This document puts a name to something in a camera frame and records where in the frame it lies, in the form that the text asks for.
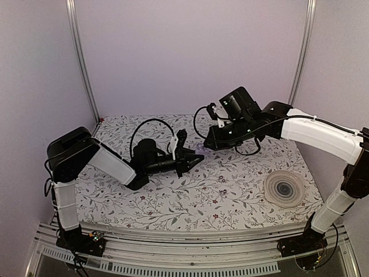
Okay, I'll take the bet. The floral patterned table mat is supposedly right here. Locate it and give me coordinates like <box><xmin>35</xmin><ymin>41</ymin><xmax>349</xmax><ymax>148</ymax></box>
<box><xmin>62</xmin><ymin>114</ymin><xmax>325</xmax><ymax>231</ymax></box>

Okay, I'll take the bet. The aluminium corner post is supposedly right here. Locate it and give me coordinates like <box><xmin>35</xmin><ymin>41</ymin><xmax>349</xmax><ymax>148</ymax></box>
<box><xmin>288</xmin><ymin>0</ymin><xmax>317</xmax><ymax>106</ymax></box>
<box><xmin>65</xmin><ymin>0</ymin><xmax>100</xmax><ymax>123</ymax></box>

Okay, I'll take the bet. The left aluminium corner post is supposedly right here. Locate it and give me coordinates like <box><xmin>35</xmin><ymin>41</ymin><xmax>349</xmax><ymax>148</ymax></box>
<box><xmin>65</xmin><ymin>0</ymin><xmax>100</xmax><ymax>123</ymax></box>

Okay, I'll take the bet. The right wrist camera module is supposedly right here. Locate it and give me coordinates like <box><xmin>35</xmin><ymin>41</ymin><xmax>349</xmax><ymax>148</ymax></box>
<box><xmin>206</xmin><ymin>103</ymin><xmax>230</xmax><ymax>128</ymax></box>

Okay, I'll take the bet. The aluminium front rail frame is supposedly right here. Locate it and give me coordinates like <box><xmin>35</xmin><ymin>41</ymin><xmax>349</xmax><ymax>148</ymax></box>
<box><xmin>25</xmin><ymin>222</ymin><xmax>360</xmax><ymax>277</ymax></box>

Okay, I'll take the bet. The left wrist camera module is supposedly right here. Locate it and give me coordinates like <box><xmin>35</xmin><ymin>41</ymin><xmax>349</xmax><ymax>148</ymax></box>
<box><xmin>168</xmin><ymin>129</ymin><xmax>187</xmax><ymax>160</ymax></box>

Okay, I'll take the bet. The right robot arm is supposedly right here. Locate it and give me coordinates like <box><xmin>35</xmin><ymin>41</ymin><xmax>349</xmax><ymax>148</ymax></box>
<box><xmin>204</xmin><ymin>87</ymin><xmax>368</xmax><ymax>257</ymax></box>

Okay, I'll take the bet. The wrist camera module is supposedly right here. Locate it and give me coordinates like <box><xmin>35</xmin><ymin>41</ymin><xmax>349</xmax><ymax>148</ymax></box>
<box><xmin>206</xmin><ymin>103</ymin><xmax>230</xmax><ymax>128</ymax></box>
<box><xmin>168</xmin><ymin>129</ymin><xmax>187</xmax><ymax>160</ymax></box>

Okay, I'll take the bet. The right aluminium corner post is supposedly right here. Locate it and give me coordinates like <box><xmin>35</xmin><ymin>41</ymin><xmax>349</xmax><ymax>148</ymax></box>
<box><xmin>288</xmin><ymin>0</ymin><xmax>317</xmax><ymax>106</ymax></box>

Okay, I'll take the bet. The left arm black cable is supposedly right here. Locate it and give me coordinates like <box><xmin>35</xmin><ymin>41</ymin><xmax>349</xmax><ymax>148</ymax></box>
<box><xmin>129</xmin><ymin>118</ymin><xmax>175</xmax><ymax>158</ymax></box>

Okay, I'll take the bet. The swirl patterned glass plate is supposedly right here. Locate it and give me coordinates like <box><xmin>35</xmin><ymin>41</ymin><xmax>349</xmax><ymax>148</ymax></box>
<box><xmin>263</xmin><ymin>170</ymin><xmax>305</xmax><ymax>208</ymax></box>

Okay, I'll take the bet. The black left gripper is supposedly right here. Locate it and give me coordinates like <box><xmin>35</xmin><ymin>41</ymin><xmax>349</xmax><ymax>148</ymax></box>
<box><xmin>145</xmin><ymin>148</ymin><xmax>204</xmax><ymax>177</ymax></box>

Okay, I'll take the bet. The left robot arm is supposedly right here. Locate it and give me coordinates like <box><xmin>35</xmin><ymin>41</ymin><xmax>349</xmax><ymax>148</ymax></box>
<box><xmin>44</xmin><ymin>127</ymin><xmax>204</xmax><ymax>256</ymax></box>

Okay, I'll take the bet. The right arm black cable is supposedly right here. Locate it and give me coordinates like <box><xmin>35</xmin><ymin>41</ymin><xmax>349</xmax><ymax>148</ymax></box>
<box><xmin>193</xmin><ymin>106</ymin><xmax>262</xmax><ymax>156</ymax></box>

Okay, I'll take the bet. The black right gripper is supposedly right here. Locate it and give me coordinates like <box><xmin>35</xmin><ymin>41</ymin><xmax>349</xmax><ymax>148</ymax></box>
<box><xmin>204</xmin><ymin>117</ymin><xmax>255</xmax><ymax>151</ymax></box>

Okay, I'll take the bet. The light purple round earbud case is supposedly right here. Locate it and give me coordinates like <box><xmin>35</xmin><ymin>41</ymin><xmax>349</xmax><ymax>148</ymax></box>
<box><xmin>195</xmin><ymin>143</ymin><xmax>210</xmax><ymax>156</ymax></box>

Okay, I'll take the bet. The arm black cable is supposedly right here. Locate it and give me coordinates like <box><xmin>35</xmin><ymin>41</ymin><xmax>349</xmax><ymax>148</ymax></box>
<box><xmin>129</xmin><ymin>118</ymin><xmax>175</xmax><ymax>158</ymax></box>
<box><xmin>193</xmin><ymin>106</ymin><xmax>262</xmax><ymax>156</ymax></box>

